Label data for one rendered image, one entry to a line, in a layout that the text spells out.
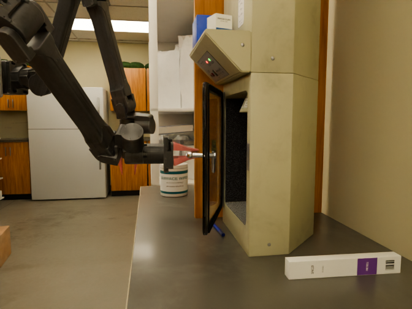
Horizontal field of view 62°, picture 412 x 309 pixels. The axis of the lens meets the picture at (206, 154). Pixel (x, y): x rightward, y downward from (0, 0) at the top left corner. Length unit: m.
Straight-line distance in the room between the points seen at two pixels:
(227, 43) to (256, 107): 0.17
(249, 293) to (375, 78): 0.75
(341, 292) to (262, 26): 0.63
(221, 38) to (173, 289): 0.58
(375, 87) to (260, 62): 0.43
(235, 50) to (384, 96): 0.49
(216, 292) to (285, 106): 0.47
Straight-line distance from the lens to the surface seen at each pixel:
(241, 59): 0.87
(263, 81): 0.88
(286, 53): 0.91
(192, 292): 0.76
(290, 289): 0.79
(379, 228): 1.18
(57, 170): 5.94
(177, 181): 1.58
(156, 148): 0.94
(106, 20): 1.24
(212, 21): 0.97
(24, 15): 0.77
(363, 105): 1.22
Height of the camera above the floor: 1.30
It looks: 6 degrees down
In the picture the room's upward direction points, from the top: straight up
